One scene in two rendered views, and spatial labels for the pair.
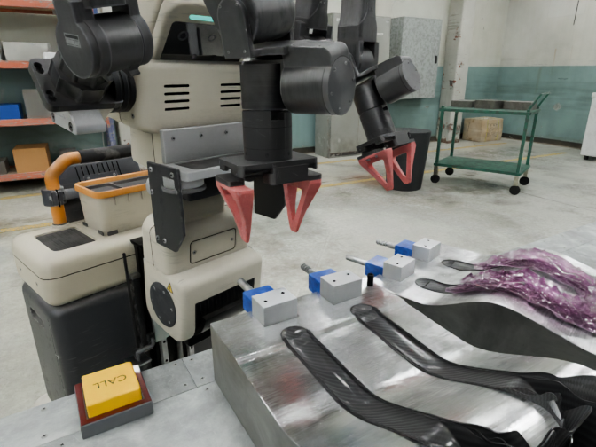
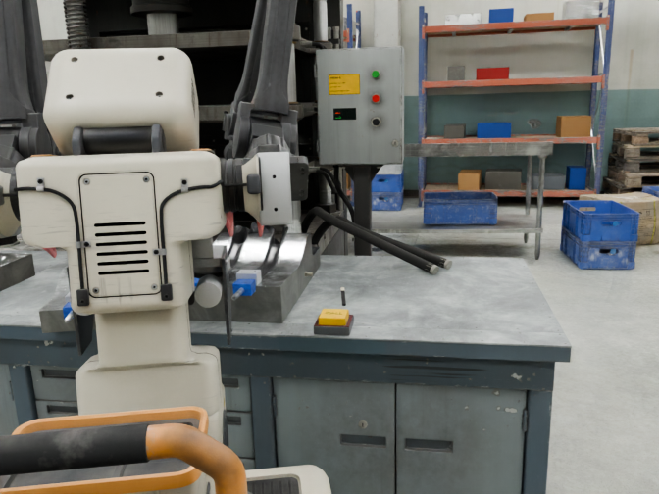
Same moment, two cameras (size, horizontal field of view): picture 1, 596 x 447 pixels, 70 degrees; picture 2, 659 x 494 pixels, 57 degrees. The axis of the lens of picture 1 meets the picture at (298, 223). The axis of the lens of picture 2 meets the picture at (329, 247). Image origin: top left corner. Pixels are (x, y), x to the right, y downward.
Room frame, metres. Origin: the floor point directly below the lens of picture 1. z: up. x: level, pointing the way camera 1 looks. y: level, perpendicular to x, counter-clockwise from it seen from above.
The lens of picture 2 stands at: (1.40, 1.06, 1.31)
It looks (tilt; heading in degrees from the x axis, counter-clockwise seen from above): 14 degrees down; 221
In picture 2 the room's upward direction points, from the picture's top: 2 degrees counter-clockwise
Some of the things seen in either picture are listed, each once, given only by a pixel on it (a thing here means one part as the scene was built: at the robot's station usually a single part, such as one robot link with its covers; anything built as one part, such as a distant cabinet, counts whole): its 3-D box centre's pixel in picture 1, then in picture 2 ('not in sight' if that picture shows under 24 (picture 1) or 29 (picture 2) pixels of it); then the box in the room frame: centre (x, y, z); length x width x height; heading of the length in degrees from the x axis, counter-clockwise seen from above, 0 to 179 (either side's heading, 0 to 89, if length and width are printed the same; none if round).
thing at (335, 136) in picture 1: (352, 88); not in sight; (6.63, -0.81, 0.98); 1.00 x 0.47 x 1.95; 118
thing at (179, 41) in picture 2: not in sight; (170, 65); (-0.13, -1.08, 1.45); 1.29 x 0.82 x 0.19; 121
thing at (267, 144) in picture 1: (267, 141); not in sight; (0.50, 0.04, 1.12); 0.10 x 0.07 x 0.07; 121
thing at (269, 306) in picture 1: (259, 299); (243, 288); (0.54, 0.06, 0.89); 0.13 x 0.05 x 0.05; 31
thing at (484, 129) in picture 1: (482, 129); not in sight; (8.09, -3.46, 0.20); 0.63 x 0.44 x 0.40; 118
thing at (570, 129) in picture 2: not in sight; (507, 107); (-5.49, -2.06, 1.14); 2.06 x 0.65 x 2.27; 118
